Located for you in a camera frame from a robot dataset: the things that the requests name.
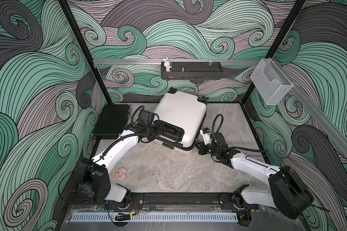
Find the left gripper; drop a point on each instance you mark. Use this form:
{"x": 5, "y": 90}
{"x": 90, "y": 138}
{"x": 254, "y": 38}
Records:
{"x": 159, "y": 129}

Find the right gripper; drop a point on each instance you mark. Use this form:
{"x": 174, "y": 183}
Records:
{"x": 200, "y": 147}

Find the white hard-shell suitcase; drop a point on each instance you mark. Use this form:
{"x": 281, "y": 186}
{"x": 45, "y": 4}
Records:
{"x": 182, "y": 115}

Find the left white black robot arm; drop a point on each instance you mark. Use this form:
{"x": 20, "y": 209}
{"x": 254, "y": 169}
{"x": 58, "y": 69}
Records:
{"x": 92, "y": 175}

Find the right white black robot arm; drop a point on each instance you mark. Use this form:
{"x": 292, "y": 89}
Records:
{"x": 284, "y": 190}

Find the black flat case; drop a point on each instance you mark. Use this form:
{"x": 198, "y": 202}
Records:
{"x": 111, "y": 122}

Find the pink round toy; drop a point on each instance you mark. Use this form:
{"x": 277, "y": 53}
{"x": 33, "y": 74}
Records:
{"x": 121, "y": 174}

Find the white bunny figurine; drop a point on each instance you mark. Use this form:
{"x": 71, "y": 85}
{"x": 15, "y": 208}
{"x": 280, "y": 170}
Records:
{"x": 167, "y": 64}

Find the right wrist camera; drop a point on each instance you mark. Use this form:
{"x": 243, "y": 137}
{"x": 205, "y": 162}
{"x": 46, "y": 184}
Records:
{"x": 206, "y": 135}

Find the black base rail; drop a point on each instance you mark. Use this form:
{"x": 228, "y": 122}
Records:
{"x": 140, "y": 201}

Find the black wall shelf tray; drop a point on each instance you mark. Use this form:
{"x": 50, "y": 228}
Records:
{"x": 193, "y": 71}

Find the aluminium back wall rail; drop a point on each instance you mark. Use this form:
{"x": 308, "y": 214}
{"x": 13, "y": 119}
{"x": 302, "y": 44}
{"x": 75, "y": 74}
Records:
{"x": 158, "y": 61}

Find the aluminium wall rail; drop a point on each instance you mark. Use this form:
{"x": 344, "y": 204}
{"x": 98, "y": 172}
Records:
{"x": 315, "y": 100}
{"x": 158, "y": 61}

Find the clear acrylic wall box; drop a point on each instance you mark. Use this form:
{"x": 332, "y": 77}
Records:
{"x": 271, "y": 81}

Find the white slotted cable duct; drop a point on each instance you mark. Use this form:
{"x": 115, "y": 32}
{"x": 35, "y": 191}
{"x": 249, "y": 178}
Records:
{"x": 157, "y": 217}

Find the aluminium right wall rail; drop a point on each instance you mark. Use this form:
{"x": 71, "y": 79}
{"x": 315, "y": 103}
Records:
{"x": 315, "y": 100}

